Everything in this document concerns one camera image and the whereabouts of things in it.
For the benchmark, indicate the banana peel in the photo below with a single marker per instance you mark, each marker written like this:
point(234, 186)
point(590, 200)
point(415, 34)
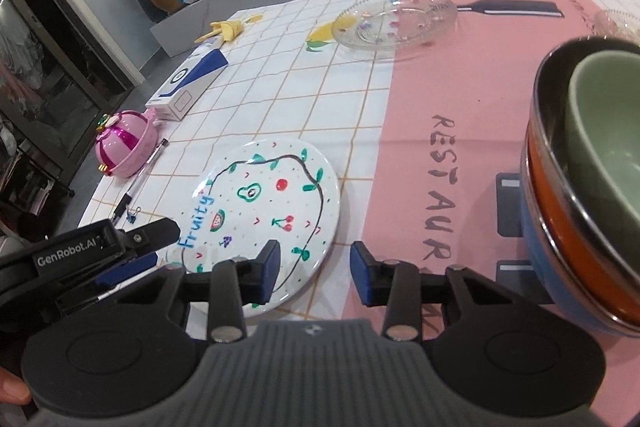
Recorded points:
point(222, 32)

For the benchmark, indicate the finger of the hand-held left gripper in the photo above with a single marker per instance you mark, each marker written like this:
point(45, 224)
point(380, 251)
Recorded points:
point(127, 269)
point(150, 237)

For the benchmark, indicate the blue binder clip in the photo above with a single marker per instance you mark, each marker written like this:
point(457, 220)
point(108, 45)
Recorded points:
point(132, 214)

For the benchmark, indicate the blue steel bowl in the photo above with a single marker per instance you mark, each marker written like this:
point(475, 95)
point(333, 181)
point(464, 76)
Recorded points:
point(555, 277)

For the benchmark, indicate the black pen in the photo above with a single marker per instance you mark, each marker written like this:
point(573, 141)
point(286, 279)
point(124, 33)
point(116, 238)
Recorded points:
point(142, 177)

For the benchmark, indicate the green ceramic bowl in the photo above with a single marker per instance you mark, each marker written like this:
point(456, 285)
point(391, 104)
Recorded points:
point(600, 142)

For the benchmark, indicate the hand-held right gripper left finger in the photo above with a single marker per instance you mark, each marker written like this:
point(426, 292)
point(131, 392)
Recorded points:
point(270, 269)

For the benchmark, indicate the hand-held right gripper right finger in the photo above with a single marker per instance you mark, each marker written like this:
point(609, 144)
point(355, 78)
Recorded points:
point(361, 274)

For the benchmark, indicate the orange steel bowl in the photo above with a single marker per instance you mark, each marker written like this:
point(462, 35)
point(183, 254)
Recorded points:
point(555, 217)

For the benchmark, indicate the person's left hand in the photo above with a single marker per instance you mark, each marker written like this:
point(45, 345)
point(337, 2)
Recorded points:
point(12, 389)

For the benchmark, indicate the white fruit print plate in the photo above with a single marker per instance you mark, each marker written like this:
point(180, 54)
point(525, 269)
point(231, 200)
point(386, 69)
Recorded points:
point(280, 202)

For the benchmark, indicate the clear glass plate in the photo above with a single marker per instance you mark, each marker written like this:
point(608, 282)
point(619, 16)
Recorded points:
point(395, 24)
point(615, 24)

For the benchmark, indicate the pink round jewel box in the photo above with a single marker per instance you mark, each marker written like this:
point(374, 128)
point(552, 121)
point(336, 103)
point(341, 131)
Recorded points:
point(127, 144)

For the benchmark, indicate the blue and white box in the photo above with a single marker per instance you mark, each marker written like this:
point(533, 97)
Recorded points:
point(192, 82)

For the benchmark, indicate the checked lemon print tablecloth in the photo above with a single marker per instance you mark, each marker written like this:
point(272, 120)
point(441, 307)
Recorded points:
point(300, 107)

